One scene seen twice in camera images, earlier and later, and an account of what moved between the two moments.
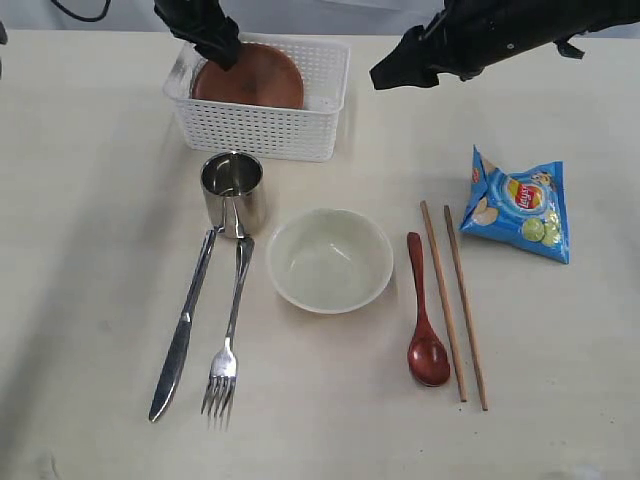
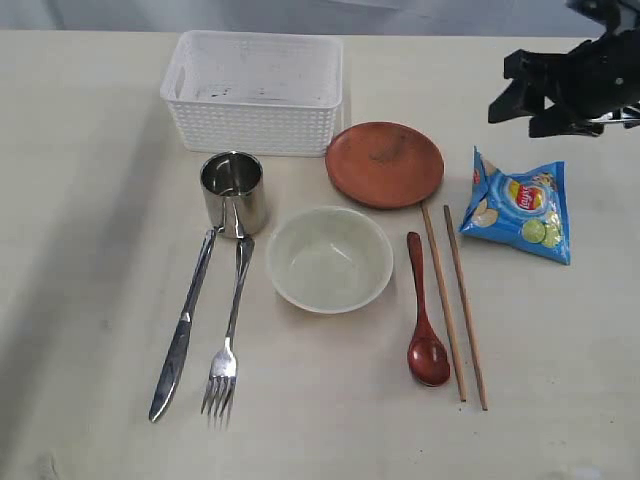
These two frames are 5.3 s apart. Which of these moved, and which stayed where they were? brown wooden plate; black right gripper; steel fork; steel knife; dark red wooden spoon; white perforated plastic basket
Moved: black right gripper; brown wooden plate
Stayed: white perforated plastic basket; dark red wooden spoon; steel knife; steel fork
